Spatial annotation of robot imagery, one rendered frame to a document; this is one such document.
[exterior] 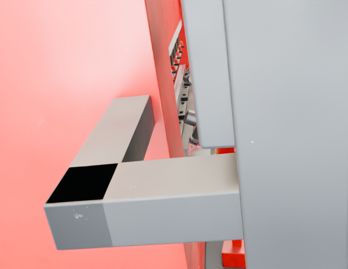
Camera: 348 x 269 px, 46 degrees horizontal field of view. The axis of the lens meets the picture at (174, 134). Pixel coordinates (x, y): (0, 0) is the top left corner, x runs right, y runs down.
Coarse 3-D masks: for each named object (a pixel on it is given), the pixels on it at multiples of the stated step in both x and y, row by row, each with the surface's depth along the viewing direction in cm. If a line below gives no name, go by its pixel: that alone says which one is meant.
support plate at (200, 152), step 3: (183, 150) 221; (186, 150) 220; (192, 150) 219; (198, 150) 218; (201, 150) 217; (204, 150) 217; (207, 150) 216; (186, 153) 216; (195, 153) 215; (198, 153) 214; (201, 153) 214; (204, 153) 213; (207, 153) 213; (186, 156) 213; (189, 156) 212
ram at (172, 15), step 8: (168, 0) 302; (176, 0) 364; (168, 8) 297; (176, 8) 357; (168, 16) 292; (176, 16) 350; (168, 24) 288; (176, 24) 344; (168, 32) 283; (168, 40) 279
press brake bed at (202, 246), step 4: (200, 244) 251; (204, 244) 283; (200, 248) 249; (204, 248) 280; (200, 252) 246; (204, 252) 277; (200, 256) 244; (204, 256) 274; (200, 260) 241; (204, 260) 271; (200, 264) 239; (204, 264) 271; (200, 268) 237; (204, 268) 268
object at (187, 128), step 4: (192, 92) 351; (188, 96) 343; (192, 96) 342; (188, 100) 333; (192, 100) 332; (188, 104) 325; (192, 104) 324; (188, 108) 316; (192, 108) 315; (180, 120) 296; (184, 124) 287; (184, 128) 281; (188, 128) 280; (192, 128) 279; (184, 132) 274; (188, 132) 273; (184, 136) 269; (188, 136) 268; (184, 140) 262; (184, 144) 257; (184, 148) 251
